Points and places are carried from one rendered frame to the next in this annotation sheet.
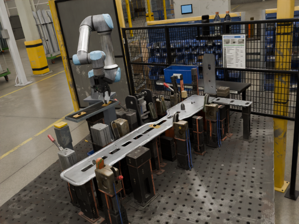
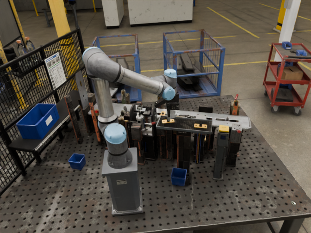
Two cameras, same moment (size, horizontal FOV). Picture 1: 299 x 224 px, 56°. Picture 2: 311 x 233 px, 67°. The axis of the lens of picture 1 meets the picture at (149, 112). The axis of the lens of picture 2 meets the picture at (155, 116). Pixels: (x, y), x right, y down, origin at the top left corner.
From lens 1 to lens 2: 2.99 m
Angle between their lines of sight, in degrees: 99
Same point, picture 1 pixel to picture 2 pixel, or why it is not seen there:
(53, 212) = (250, 171)
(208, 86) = (83, 101)
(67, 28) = not seen: outside the picture
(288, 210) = not seen: hidden behind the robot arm
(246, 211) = (188, 104)
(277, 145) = not seen: hidden behind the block
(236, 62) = (60, 78)
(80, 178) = (244, 118)
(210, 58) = (79, 75)
